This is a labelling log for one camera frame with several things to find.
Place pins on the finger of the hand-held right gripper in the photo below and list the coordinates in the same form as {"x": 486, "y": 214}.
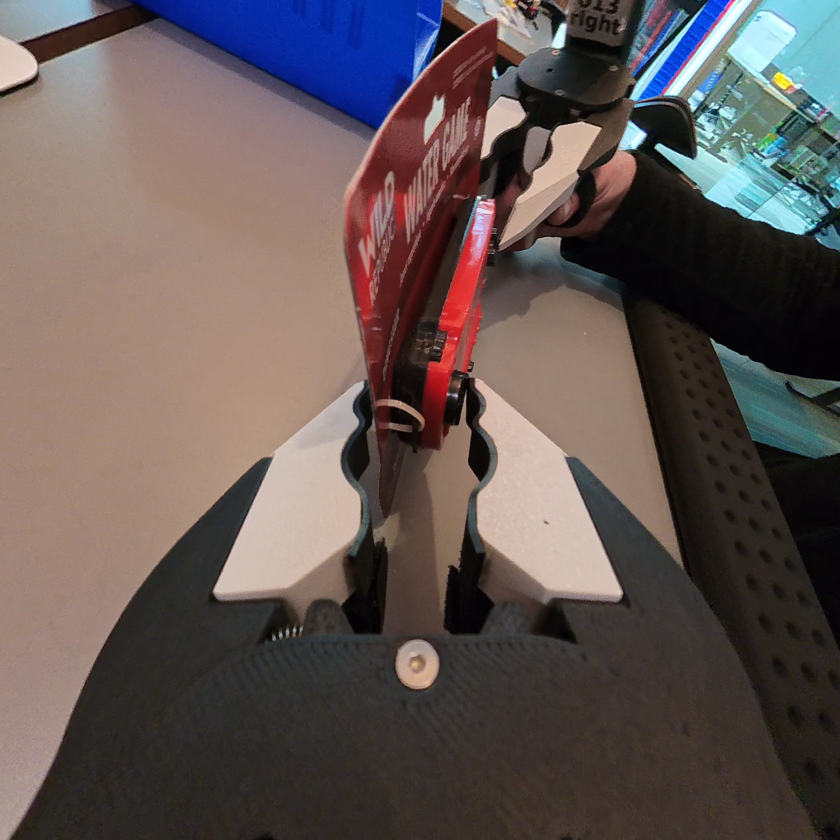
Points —
{"x": 558, "y": 170}
{"x": 502, "y": 124}

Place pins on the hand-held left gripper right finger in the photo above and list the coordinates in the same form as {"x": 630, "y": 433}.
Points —
{"x": 538, "y": 525}

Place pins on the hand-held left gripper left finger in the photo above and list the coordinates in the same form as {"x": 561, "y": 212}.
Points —
{"x": 295, "y": 525}

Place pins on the red handheld toy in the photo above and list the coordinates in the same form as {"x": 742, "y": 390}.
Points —
{"x": 420, "y": 184}

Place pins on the person's right forearm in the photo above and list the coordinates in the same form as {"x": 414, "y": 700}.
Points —
{"x": 722, "y": 282}

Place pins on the person's right hand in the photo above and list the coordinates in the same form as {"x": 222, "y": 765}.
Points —
{"x": 613, "y": 190}

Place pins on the black office chair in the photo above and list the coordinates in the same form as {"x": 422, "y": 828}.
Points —
{"x": 669, "y": 121}

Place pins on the black perforated foam pad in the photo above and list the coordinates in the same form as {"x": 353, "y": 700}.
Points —
{"x": 735, "y": 525}

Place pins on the blue plastic bin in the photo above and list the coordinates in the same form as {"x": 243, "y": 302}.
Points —
{"x": 275, "y": 39}

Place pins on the person's black clothing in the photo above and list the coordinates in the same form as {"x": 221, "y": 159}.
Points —
{"x": 814, "y": 499}

